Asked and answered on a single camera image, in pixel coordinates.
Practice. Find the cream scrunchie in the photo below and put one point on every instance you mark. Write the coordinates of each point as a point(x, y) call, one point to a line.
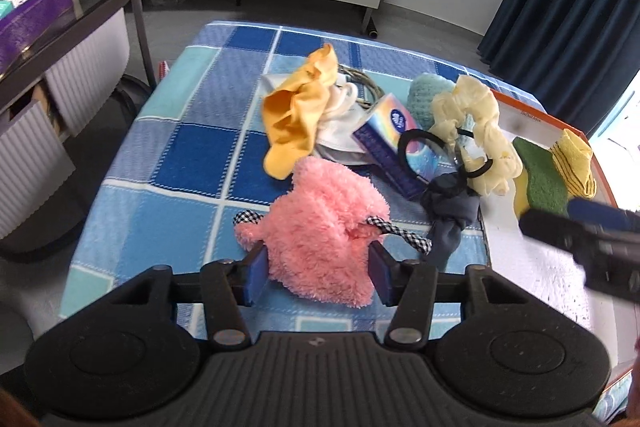
point(482, 107)

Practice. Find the yellow striped cloth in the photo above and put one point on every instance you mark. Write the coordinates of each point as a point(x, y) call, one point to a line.
point(575, 162)

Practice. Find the orange yellow scrunchie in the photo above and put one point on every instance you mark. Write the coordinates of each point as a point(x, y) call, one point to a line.
point(295, 117)

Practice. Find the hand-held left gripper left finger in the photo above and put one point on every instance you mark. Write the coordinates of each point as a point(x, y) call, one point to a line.
point(256, 276)

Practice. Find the white box with orange rim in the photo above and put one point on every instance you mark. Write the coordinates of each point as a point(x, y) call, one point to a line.
point(530, 267)

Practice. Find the white face mask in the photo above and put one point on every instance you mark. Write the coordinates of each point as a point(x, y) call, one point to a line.
point(334, 141)

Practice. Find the dark grey scrunchie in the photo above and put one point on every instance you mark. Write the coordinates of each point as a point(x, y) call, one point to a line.
point(450, 214)

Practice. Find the purple tray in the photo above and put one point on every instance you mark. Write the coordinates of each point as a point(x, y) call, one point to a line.
point(30, 24)

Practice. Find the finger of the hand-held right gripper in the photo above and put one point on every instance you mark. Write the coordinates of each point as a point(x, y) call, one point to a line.
point(550, 231)
point(597, 212)

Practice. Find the green yellow sponge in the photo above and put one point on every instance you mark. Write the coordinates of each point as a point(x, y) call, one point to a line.
point(540, 177)

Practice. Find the teal knitted headband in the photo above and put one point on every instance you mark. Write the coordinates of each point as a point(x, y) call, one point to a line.
point(422, 94)

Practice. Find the dark blue curtain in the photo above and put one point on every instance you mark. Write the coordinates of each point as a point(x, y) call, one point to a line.
point(565, 7)

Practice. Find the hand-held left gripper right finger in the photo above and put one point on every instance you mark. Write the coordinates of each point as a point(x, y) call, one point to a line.
point(382, 274)

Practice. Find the blue checked blanket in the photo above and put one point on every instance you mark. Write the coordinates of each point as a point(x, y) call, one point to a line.
point(200, 157)

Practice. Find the colourful tissue pack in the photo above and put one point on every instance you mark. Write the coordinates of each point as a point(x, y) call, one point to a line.
point(385, 127)

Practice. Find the black roll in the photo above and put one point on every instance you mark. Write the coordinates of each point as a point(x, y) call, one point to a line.
point(372, 29)

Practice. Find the pink fluffy headband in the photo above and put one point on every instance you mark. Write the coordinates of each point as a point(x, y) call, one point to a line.
point(320, 227)

